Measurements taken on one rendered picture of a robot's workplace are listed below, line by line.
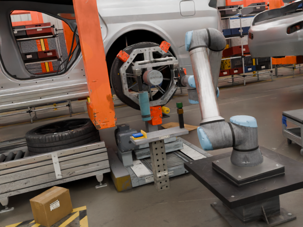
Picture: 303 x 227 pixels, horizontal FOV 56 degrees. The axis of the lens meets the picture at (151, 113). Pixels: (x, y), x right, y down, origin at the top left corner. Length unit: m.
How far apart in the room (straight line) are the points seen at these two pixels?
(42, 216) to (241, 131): 1.43
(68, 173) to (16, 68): 2.41
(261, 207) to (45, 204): 1.37
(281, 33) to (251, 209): 3.24
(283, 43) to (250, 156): 3.04
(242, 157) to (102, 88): 1.18
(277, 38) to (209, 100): 3.08
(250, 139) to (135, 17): 1.72
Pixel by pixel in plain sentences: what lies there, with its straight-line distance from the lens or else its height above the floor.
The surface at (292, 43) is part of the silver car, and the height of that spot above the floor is 0.95.
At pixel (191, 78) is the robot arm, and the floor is 0.84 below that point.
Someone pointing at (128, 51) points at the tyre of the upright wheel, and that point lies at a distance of 2.67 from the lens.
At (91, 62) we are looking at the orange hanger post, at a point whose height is 1.05.
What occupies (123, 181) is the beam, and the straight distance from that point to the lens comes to 2.37.
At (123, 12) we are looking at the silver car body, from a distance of 2.88.
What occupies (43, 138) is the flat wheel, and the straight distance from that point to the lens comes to 2.55.
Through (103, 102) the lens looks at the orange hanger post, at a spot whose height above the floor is 0.74.
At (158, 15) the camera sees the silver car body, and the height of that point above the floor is 1.42.
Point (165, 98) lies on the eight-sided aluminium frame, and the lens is 2.70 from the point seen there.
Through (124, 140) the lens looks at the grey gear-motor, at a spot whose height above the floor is 0.35.
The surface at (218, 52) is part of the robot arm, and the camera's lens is 1.91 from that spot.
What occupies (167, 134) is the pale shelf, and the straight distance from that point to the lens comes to 2.14.
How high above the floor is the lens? 1.04
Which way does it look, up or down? 11 degrees down
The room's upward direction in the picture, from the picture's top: 8 degrees counter-clockwise
